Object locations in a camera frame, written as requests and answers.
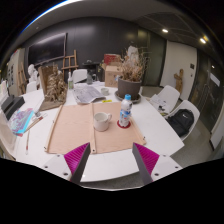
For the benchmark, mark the red box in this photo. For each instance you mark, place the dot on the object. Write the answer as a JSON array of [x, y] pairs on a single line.
[[112, 59]]

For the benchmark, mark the white canvas panel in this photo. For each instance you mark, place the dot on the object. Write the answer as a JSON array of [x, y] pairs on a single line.
[[6, 131]]

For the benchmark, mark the dried plant in grey pot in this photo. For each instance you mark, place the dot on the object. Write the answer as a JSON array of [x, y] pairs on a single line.
[[129, 88]]

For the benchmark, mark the long ceiling light panel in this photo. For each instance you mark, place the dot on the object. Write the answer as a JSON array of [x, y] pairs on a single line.
[[43, 13]]

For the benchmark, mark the white cabinet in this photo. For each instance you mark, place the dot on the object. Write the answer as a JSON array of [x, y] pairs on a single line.
[[14, 71]]

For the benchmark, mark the brown cardboard box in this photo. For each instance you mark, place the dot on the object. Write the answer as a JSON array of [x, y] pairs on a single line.
[[111, 76]]

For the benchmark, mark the white shell chair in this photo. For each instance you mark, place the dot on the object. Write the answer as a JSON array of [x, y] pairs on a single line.
[[171, 93], [193, 106], [79, 76]]

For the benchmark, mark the black wall screen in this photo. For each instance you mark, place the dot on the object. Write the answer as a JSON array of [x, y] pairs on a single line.
[[46, 48]]

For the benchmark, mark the colourful printed book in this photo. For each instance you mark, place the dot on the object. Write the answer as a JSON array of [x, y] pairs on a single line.
[[20, 120]]

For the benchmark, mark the stack of white papers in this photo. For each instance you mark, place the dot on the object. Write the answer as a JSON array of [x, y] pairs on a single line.
[[159, 104]]

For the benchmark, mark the wooden standing figure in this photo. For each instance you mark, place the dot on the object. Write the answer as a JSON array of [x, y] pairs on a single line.
[[179, 80]]

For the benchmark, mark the black flat box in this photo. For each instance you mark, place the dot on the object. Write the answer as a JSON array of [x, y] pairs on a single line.
[[12, 105]]

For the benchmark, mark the white mug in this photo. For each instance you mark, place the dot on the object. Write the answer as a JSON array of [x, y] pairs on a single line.
[[100, 121]]

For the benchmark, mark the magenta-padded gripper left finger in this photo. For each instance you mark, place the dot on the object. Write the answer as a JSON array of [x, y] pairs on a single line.
[[56, 165]]

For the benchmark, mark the small white cup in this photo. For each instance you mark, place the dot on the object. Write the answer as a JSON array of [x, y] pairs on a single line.
[[105, 91]]

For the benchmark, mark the thin pencil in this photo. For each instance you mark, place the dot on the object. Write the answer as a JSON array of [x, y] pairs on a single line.
[[27, 141]]

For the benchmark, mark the white blue-capped drink bottle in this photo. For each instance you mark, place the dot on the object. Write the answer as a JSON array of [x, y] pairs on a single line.
[[125, 111]]

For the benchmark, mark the open newspaper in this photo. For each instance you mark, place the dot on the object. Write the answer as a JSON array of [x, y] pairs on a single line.
[[86, 93]]

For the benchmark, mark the tall white robed statue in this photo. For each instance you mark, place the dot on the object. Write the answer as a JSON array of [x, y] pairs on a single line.
[[132, 51]]

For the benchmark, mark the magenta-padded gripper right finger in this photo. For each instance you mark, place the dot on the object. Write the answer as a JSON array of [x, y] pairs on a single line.
[[165, 166]]

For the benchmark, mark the round ceiling spotlight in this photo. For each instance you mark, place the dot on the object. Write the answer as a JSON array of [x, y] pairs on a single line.
[[202, 40], [165, 30]]

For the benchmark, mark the black backpack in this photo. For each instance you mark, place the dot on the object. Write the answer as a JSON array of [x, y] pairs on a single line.
[[180, 121]]

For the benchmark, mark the grey plant pot saucer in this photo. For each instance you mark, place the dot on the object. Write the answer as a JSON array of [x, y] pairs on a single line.
[[136, 99]]

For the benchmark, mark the wooden easel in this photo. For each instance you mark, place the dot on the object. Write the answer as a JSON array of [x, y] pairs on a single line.
[[70, 66]]

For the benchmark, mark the small yellow strip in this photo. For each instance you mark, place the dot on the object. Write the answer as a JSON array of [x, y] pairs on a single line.
[[106, 101]]

